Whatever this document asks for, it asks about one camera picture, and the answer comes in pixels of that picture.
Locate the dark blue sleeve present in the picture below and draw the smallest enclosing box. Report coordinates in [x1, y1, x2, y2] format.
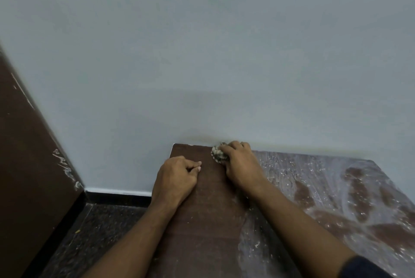
[338, 255, 395, 278]

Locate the person's left forearm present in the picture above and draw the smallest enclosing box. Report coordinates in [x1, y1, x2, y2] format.
[79, 190, 182, 278]

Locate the grey scrub pad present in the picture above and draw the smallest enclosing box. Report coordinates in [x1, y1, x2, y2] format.
[211, 142, 230, 167]

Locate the person's left hand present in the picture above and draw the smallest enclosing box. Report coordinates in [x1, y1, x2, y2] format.
[150, 156, 203, 211]

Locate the black skirting board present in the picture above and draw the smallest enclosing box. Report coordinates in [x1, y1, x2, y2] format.
[84, 190, 153, 207]

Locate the person's right hand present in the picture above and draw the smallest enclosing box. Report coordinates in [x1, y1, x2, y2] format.
[217, 140, 270, 201]

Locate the dark brown wooden door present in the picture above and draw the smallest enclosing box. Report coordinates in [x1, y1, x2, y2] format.
[0, 43, 86, 278]

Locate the person's right forearm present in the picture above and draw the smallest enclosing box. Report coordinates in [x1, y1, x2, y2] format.
[245, 181, 359, 278]

